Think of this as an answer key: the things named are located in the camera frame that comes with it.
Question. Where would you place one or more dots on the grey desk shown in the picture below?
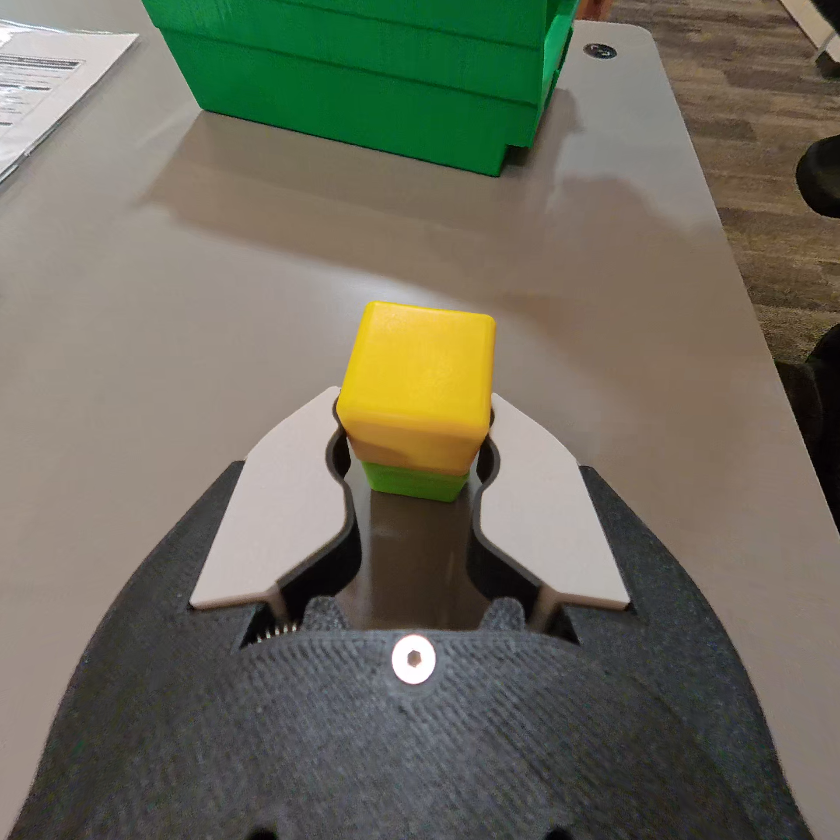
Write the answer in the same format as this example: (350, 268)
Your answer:
(197, 295)

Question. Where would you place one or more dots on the round black desk fitting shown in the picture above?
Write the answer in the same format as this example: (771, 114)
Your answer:
(600, 51)

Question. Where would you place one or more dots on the green plastic bin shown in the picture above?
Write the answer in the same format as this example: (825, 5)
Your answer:
(367, 85)

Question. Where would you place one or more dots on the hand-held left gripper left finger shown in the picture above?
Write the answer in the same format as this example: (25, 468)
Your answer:
(275, 525)

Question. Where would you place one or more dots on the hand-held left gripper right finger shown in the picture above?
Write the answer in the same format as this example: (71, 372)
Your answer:
(551, 525)

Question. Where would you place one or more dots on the person's dark clothing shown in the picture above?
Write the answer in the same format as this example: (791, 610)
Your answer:
(817, 420)

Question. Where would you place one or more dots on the yellow cube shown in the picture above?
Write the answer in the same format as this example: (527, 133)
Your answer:
(420, 374)

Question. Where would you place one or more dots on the lime green cube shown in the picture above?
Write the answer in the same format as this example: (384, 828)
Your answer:
(413, 484)

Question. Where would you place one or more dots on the laminated paper sheet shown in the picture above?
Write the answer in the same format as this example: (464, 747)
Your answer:
(46, 92)

